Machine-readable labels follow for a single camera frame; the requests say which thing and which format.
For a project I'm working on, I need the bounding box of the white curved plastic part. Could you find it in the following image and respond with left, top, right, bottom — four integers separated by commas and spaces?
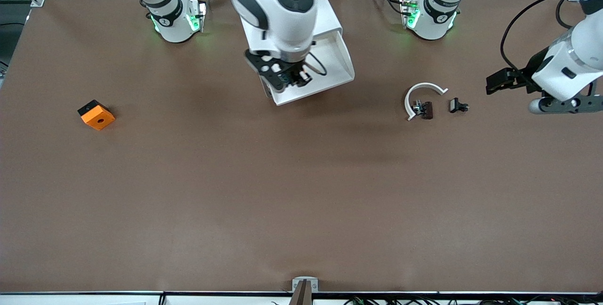
404, 82, 449, 122

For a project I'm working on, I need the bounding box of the dark brown small component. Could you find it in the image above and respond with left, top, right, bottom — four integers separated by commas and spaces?
412, 100, 435, 120

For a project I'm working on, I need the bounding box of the brown table cover sheet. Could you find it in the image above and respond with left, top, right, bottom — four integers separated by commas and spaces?
0, 0, 603, 294

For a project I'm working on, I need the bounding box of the orange and black box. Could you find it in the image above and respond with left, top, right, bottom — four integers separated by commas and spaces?
77, 99, 116, 131

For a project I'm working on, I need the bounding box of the white table edge panel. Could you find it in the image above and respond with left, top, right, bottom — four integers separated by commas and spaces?
0, 295, 293, 305

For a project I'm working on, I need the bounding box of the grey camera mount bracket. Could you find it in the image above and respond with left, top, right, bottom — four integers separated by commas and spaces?
292, 277, 319, 305

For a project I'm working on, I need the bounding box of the tangled cables bundle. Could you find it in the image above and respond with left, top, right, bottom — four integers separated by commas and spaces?
344, 296, 603, 305

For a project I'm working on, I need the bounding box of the black table edge rail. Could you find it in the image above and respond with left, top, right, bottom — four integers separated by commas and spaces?
0, 290, 603, 296

